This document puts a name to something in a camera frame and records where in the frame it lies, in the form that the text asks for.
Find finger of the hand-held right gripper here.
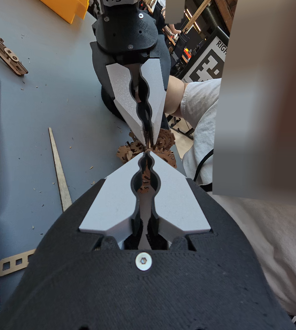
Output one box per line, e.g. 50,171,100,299
140,59,167,146
106,63,149,148

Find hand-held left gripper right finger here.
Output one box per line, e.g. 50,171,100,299
147,151,212,250

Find wooden gear assembly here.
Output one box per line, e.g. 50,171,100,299
116,129,177,194

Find yellow plastic bin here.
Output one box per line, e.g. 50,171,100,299
39,0,89,24

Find person's white shirt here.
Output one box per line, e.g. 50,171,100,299
180,77,222,192

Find wooden laser-cut frame part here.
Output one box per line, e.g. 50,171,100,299
0,26,29,76

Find grey desk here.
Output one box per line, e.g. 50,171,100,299
0,0,188,323

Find grey ventilation duct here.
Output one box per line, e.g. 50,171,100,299
201,5,220,29

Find person's right forearm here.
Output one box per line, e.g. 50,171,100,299
163,75,190,116

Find wooden strip with holes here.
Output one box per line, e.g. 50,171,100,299
0,249,36,277

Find tapered wooden stick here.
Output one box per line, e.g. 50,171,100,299
48,127,72,212

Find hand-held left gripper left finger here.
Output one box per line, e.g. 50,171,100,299
79,152,146,250

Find black metal frame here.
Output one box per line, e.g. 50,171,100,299
167,115,195,141

